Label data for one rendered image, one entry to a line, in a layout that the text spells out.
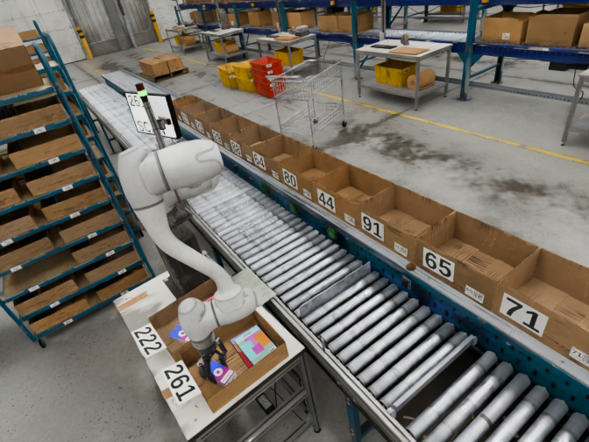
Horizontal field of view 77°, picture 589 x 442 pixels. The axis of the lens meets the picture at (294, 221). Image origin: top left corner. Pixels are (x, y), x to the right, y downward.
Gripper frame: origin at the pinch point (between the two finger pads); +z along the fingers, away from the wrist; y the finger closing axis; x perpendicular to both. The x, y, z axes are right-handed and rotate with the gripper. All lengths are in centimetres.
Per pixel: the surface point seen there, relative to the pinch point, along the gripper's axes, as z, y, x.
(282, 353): 0.5, -18.7, 20.7
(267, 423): 35.9, -3.0, 15.2
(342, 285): 3, -67, 27
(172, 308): -2.2, -16.5, -43.7
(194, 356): 1.9, -1.7, -16.3
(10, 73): -105, -58, -173
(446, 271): -16, -75, 74
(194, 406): 4.9, 14.9, -2.1
